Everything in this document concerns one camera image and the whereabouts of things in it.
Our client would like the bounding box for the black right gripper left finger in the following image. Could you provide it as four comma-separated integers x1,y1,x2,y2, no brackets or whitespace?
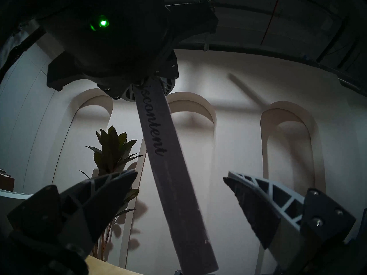
7,168,138,252

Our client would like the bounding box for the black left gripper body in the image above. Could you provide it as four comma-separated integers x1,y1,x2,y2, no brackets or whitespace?
47,50,180,102

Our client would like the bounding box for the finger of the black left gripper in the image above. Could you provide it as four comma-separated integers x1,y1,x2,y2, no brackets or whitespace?
159,77,176,97
122,85,136,102

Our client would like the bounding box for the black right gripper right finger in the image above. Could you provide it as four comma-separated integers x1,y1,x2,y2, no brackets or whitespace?
222,171,357,270

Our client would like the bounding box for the grey Discontent book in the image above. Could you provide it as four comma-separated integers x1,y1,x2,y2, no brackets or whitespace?
132,76,219,275

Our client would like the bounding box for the tall green potted plant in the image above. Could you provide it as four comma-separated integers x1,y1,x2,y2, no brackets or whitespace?
79,125,145,262

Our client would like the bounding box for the light wooden table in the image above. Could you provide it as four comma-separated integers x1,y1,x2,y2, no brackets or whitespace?
85,254,145,275

